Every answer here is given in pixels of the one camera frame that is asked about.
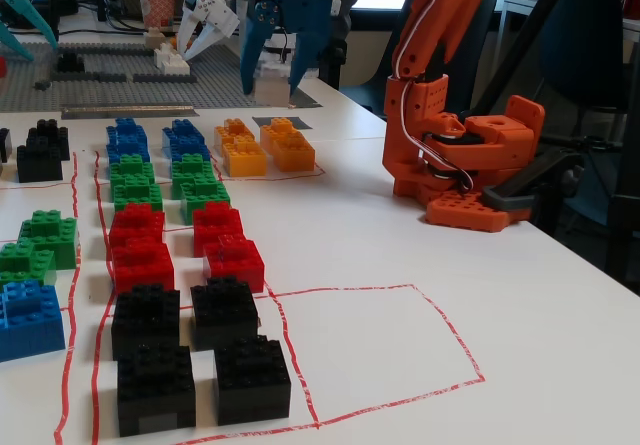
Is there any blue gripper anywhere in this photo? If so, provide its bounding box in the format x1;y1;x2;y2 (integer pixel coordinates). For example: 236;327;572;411
240;0;336;96

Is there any white red base cable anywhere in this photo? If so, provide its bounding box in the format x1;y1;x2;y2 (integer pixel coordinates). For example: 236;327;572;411
393;0;475;197

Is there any beige brick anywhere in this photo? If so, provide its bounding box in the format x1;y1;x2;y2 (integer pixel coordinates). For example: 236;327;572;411
143;26;168;50

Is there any blue toy brick block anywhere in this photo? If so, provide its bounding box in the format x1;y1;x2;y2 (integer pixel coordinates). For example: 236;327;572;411
166;136;211;163
0;278;67;364
161;118;202;145
105;133;151;164
106;117;147;141

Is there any black vertical pole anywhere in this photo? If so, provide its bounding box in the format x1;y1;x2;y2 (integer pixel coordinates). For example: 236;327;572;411
604;47;640;294

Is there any grey black table clamp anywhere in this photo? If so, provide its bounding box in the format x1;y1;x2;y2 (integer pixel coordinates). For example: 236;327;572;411
481;146;585;212

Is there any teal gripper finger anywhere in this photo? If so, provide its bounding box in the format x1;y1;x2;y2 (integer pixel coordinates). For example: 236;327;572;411
1;0;59;52
0;19;37;63

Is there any thin black stand pole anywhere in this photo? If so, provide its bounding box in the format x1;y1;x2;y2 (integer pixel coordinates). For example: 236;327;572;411
47;0;64;44

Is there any grey studded baseplate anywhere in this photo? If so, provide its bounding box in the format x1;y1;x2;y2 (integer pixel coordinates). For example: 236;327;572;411
0;41;321;114

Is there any dark office chair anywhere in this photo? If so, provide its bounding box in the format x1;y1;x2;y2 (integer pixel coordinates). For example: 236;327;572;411
402;0;500;121

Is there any white brick stack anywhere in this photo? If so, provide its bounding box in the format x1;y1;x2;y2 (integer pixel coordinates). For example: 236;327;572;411
152;41;192;77

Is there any black brick stack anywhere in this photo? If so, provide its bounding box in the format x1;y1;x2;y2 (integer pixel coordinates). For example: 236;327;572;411
56;50;87;74

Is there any red white paper cup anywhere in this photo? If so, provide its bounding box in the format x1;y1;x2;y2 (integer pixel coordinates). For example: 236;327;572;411
137;0;178;35

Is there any straight grey brick wall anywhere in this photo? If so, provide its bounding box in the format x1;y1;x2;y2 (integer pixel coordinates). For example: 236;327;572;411
131;72;200;85

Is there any white toy brick block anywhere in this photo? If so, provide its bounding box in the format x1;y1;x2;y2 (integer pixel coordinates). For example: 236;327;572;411
253;61;292;107

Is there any red toy brick block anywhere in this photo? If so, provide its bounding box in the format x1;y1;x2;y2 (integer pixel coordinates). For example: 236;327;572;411
202;233;267;295
109;236;176;295
192;201;245;258
107;202;167;249

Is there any long grey duct tape strip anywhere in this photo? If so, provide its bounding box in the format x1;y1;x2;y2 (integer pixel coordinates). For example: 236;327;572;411
59;103;197;120

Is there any black camera tripod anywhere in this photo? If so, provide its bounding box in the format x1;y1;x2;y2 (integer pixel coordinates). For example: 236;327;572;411
469;0;580;114

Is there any green toy brick block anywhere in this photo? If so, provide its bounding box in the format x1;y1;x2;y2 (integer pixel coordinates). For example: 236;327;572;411
0;241;57;287
179;171;232;226
170;153;215;186
17;208;81;271
108;153;157;186
112;173;165;213

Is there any grey tape square marker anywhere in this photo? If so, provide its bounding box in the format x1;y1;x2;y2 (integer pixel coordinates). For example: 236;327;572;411
251;115;312;132

